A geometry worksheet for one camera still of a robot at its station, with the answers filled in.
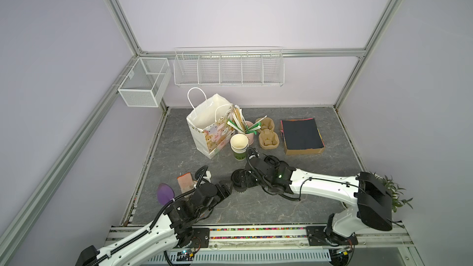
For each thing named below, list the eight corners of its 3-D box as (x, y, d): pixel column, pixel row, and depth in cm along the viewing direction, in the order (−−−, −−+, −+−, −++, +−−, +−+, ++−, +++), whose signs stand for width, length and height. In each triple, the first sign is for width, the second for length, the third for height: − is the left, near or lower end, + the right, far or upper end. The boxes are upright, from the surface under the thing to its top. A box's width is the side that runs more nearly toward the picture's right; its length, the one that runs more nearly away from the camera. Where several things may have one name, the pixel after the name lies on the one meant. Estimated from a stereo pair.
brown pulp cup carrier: (260, 152, 101) (261, 146, 97) (255, 123, 114) (256, 117, 110) (279, 150, 102) (281, 145, 97) (272, 122, 115) (273, 116, 110)
